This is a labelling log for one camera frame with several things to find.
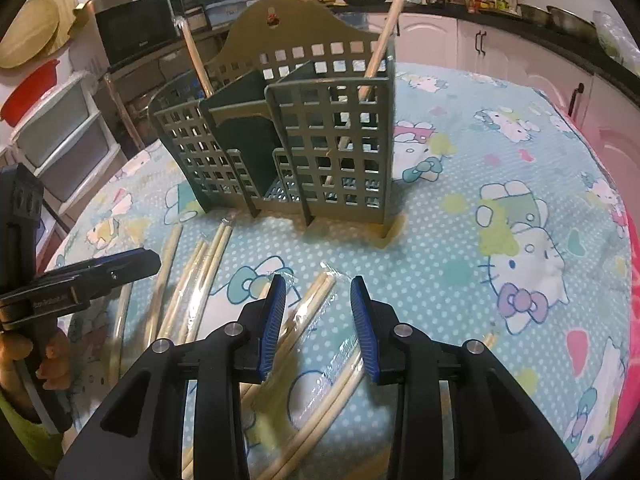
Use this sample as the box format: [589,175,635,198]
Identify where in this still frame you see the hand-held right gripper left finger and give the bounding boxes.
[54,274,287,480]

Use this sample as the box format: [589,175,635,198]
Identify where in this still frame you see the clear plastic bag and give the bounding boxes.
[595,10,632,63]

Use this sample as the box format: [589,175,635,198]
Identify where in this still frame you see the black cable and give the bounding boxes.
[42,199,72,235]

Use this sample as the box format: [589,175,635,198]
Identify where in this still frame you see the red plastic basin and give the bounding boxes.
[0,59,61,123]

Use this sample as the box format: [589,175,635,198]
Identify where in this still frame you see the round wooden board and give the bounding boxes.
[0,0,76,68]

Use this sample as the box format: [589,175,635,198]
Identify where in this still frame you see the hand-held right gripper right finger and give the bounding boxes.
[350,275,582,480]

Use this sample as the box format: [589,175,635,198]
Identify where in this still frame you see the person's left hand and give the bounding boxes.
[0,327,72,413]

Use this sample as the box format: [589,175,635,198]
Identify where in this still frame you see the pink kitchen cabinets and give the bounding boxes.
[330,10,640,211]

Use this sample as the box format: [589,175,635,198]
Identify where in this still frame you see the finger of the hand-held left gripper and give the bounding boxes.
[62,247,162,307]

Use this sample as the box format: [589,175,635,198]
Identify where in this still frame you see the blue plastic container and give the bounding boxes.
[205,0,248,28]

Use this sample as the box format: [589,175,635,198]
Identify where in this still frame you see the white plastic drawer unit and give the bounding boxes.
[10,72,128,201]

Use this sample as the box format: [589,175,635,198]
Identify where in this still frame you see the black microwave oven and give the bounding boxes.
[95,0,183,68]

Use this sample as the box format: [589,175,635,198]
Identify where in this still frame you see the green plastic utensil holder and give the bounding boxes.
[148,0,396,238]

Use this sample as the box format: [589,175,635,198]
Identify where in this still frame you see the metal basins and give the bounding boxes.
[517,4,598,36]

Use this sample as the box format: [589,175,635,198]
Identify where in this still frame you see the person's left forearm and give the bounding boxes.
[0,390,68,473]

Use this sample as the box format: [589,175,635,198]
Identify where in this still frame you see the pink cloth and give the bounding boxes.
[614,200,640,366]

